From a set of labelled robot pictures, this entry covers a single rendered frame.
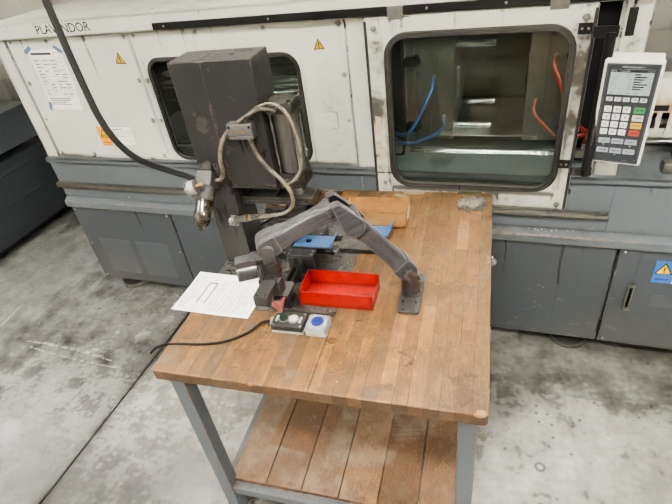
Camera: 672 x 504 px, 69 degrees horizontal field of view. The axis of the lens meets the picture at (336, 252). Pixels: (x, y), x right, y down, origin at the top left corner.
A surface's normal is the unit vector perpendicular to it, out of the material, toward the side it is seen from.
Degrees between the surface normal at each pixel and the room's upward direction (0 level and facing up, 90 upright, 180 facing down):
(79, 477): 0
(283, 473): 0
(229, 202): 90
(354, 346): 0
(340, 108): 90
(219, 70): 90
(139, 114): 90
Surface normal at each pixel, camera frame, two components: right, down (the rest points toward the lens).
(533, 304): -0.30, 0.59
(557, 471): -0.12, -0.81
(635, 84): -0.48, 0.65
